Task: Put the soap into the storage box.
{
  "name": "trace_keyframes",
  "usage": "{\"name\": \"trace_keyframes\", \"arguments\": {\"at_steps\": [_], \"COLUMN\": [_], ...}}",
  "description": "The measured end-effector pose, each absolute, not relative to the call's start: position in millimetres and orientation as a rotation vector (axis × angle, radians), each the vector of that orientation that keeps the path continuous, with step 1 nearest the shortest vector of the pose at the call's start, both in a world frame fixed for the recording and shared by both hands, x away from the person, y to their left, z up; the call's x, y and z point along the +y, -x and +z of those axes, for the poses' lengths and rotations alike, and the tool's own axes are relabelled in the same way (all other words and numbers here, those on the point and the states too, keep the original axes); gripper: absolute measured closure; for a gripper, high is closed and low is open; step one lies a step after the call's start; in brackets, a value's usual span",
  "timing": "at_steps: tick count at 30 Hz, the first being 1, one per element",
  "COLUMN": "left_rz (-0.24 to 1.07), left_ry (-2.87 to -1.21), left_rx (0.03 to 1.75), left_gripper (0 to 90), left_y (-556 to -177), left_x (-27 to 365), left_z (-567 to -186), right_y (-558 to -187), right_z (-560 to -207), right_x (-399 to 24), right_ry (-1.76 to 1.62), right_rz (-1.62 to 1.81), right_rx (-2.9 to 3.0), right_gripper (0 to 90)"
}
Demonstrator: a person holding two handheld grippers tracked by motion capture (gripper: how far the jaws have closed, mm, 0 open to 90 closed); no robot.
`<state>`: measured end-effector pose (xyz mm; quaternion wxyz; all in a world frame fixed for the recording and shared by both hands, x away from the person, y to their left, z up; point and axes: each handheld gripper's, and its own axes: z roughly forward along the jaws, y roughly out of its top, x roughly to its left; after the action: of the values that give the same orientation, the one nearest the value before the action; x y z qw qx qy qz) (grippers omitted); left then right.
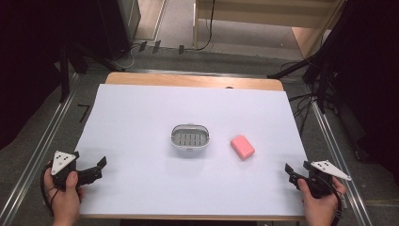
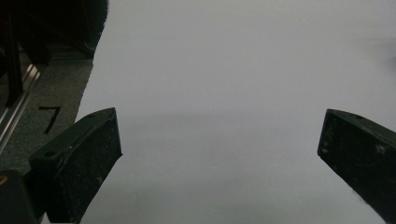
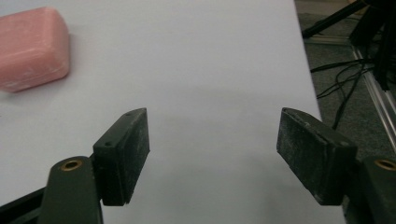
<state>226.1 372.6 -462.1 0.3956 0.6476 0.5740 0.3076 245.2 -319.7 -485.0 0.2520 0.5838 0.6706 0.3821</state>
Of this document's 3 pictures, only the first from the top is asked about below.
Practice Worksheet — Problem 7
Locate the white floor cable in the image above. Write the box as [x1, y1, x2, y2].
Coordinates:
[109, 42, 141, 72]

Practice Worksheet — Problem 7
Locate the dark cabinet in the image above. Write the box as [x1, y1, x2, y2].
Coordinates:
[97, 0, 142, 60]

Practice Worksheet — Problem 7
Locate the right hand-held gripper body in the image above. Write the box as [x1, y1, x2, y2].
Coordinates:
[302, 159, 353, 200]

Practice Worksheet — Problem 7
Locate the bundle of black floor cables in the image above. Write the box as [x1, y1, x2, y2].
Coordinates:
[286, 91, 318, 137]

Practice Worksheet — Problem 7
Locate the black metal stand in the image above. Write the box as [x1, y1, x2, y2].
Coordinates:
[266, 46, 334, 115]
[57, 41, 127, 104]

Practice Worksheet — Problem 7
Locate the light wooden furniture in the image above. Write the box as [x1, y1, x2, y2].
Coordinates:
[192, 0, 346, 60]

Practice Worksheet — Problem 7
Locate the person's left hand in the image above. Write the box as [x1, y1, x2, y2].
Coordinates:
[43, 160, 86, 226]

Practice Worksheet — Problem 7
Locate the wooden table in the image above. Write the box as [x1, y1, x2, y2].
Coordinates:
[78, 72, 308, 222]

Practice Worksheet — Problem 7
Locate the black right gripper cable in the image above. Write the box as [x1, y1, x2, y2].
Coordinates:
[313, 173, 343, 226]

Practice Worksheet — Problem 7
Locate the black hanging cable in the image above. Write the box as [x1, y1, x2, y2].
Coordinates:
[195, 0, 216, 52]

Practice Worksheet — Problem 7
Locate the person's right hand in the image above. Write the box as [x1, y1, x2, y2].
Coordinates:
[296, 176, 348, 226]

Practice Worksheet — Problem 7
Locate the pink soap bar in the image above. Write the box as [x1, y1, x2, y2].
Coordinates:
[230, 135, 256, 161]

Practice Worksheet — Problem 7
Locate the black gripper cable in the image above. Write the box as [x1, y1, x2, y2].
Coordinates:
[40, 163, 61, 218]
[313, 173, 343, 226]

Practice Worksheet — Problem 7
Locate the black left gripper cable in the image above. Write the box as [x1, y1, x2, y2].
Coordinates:
[40, 163, 61, 218]

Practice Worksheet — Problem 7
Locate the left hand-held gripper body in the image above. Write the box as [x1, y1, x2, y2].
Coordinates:
[50, 150, 80, 191]

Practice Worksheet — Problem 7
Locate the grey and white soap dish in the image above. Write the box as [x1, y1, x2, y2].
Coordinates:
[170, 122, 211, 153]

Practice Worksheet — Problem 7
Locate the aluminium floor rail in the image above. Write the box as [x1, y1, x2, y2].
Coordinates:
[303, 82, 375, 226]
[0, 73, 81, 226]

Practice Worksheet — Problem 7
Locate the white table sheet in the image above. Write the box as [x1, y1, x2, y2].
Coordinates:
[75, 83, 309, 218]

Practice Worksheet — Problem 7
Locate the black curtain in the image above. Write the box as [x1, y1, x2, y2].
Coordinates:
[316, 0, 399, 186]
[0, 0, 126, 151]

